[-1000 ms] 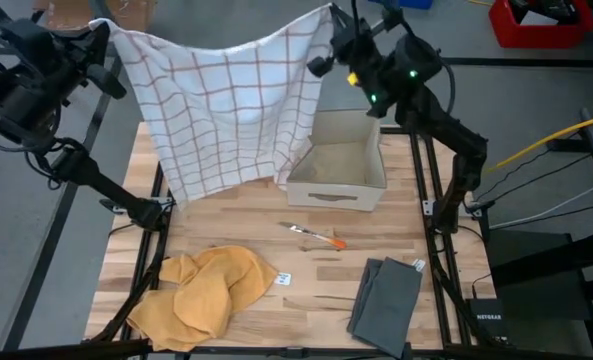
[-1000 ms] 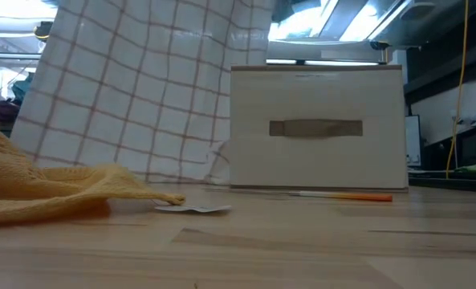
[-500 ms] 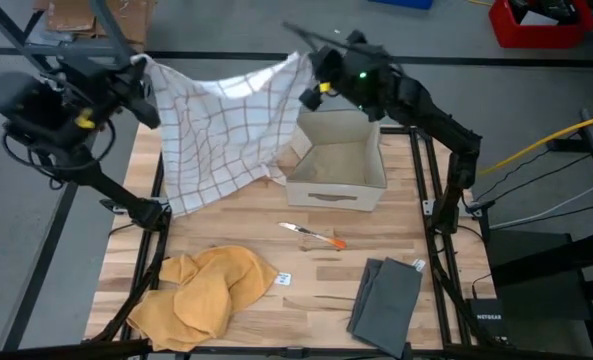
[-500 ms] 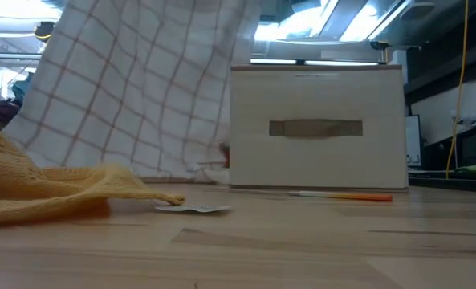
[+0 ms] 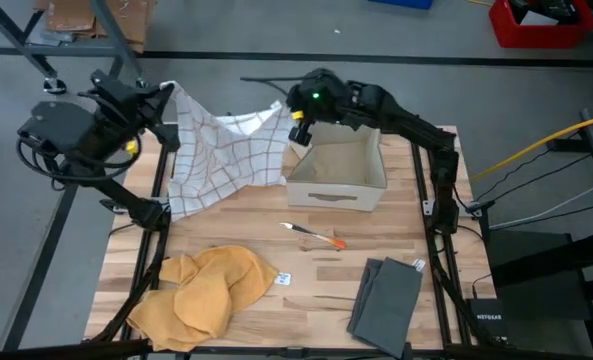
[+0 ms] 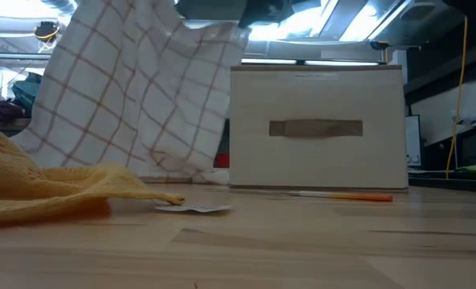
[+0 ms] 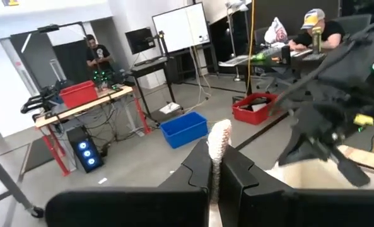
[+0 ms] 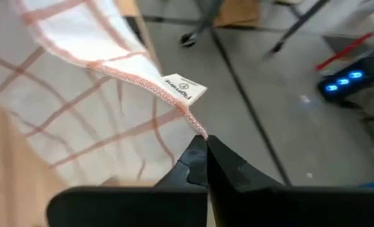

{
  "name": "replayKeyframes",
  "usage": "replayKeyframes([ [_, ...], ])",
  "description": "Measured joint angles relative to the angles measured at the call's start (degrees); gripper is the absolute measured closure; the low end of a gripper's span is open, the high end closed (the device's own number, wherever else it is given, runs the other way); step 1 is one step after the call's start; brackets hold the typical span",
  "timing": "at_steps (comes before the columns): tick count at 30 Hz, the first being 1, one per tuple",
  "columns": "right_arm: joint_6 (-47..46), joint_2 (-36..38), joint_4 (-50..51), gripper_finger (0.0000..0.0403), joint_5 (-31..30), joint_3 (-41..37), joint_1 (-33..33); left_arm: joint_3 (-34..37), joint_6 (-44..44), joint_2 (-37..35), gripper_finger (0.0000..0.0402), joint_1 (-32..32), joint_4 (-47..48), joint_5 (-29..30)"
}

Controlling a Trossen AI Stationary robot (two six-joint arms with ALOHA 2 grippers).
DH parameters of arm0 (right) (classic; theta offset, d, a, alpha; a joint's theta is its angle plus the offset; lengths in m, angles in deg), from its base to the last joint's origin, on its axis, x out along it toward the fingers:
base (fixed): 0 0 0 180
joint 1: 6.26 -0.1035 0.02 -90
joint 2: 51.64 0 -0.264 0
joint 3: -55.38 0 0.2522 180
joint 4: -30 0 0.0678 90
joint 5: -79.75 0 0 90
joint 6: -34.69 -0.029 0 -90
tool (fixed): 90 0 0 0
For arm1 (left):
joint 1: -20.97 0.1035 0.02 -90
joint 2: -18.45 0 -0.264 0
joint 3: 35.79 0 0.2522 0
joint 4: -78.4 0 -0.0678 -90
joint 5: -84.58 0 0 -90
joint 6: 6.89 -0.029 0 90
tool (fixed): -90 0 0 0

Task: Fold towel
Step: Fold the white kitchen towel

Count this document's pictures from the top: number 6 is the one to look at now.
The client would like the black ceiling device yellow cable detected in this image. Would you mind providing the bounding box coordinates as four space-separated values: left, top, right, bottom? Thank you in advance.
32 20 62 53

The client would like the beige fabric storage box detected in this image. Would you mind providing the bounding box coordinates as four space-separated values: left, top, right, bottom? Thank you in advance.
228 63 409 190

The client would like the mustard yellow towel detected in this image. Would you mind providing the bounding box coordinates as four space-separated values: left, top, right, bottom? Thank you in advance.
0 118 233 226

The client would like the white panel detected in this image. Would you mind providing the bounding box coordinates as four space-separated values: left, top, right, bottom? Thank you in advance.
405 115 422 168

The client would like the purple cloth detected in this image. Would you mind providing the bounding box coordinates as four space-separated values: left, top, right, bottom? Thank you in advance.
0 99 24 123

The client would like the white checked towel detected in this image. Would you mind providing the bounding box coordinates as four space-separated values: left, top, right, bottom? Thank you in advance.
10 0 251 185

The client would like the long ceiling light bar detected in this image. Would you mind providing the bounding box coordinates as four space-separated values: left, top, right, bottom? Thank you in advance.
0 51 380 67

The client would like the orange-handled knife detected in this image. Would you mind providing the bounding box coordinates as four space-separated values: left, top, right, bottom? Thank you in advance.
289 190 394 203

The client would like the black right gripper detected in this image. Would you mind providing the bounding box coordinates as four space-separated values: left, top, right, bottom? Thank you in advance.
237 0 299 28

